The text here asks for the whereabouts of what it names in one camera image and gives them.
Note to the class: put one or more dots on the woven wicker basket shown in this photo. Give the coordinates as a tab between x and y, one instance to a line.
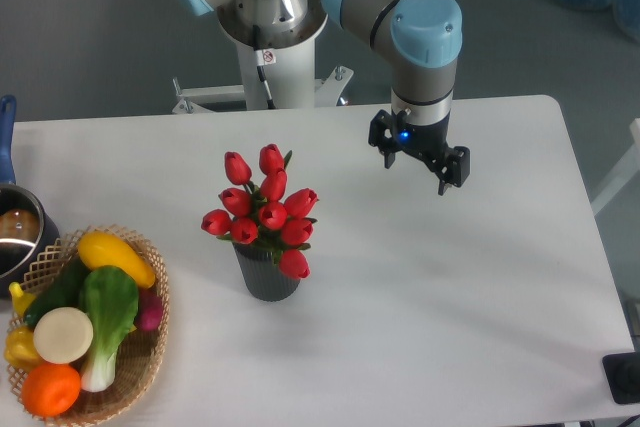
139	356

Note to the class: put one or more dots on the dark green cucumber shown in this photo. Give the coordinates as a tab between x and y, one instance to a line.
63	291

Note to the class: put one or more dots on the yellow bell pepper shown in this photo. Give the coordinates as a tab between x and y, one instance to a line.
20	351

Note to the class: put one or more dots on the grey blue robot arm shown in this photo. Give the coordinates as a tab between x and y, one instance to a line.
419	39

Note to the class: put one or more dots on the white furniture frame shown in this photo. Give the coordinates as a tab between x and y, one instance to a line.
619	175

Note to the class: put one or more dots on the yellow squash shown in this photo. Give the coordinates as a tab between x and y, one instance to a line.
98	249

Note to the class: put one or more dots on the dark grey ribbed vase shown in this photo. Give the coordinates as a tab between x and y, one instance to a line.
262	278

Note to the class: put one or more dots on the purple red radish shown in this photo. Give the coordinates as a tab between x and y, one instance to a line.
150	311

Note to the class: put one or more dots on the red tulip bouquet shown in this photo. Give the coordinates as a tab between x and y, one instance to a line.
262	215

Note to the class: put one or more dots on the orange fruit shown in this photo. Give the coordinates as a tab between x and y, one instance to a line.
50	389

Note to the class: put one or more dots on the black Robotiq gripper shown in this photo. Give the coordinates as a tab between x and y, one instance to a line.
392	133

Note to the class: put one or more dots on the cream round disc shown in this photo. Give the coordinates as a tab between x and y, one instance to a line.
63	335

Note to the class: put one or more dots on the black device at edge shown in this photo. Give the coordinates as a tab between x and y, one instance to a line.
622	374

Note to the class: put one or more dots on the small yellow gourd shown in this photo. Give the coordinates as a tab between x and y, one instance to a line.
20	299

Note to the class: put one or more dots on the green bok choy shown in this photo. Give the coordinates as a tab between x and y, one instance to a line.
110	300

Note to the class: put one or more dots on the blue handled saucepan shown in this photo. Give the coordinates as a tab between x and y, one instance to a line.
26	229

